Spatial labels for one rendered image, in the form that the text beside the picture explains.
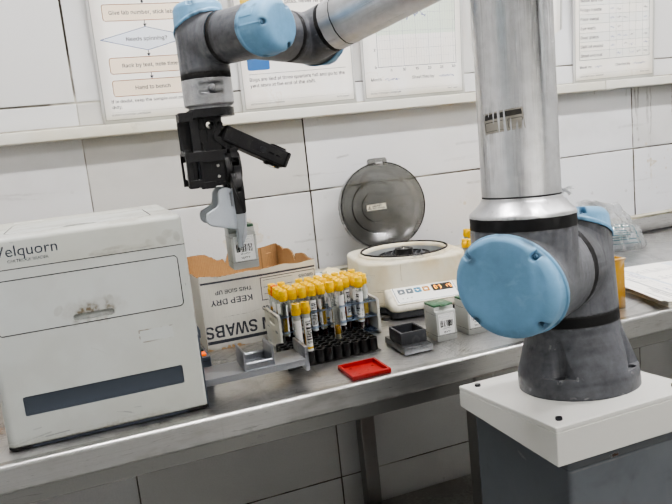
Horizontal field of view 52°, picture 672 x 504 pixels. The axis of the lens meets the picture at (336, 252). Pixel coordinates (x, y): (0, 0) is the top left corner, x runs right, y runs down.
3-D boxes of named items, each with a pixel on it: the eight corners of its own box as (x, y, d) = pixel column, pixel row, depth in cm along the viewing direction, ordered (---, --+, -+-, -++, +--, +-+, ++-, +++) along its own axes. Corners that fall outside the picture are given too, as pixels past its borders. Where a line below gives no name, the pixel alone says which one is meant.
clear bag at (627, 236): (577, 256, 186) (575, 206, 184) (562, 246, 203) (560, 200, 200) (654, 249, 184) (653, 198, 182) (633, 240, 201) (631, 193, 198)
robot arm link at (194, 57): (197, -7, 95) (157, 6, 100) (208, 74, 97) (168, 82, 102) (237, -1, 101) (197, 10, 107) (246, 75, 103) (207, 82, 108)
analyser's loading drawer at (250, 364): (183, 398, 104) (178, 365, 103) (177, 385, 110) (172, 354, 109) (310, 369, 111) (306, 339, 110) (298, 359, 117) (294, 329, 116)
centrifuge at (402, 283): (376, 324, 140) (371, 266, 138) (345, 295, 169) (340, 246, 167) (486, 307, 145) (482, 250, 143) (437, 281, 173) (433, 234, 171)
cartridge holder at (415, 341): (405, 356, 119) (403, 336, 118) (385, 343, 127) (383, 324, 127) (433, 350, 120) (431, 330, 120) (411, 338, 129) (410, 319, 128)
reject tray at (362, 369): (353, 381, 109) (352, 376, 109) (337, 369, 115) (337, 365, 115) (391, 372, 111) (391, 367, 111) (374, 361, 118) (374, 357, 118)
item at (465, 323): (469, 335, 127) (466, 300, 125) (456, 329, 131) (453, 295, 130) (487, 331, 128) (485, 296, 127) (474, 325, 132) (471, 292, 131)
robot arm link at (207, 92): (226, 80, 108) (236, 74, 100) (230, 110, 108) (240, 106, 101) (178, 84, 105) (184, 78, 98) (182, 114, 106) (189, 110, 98)
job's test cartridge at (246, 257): (234, 270, 105) (229, 229, 104) (228, 266, 110) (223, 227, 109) (259, 266, 107) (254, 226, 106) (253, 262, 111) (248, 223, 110)
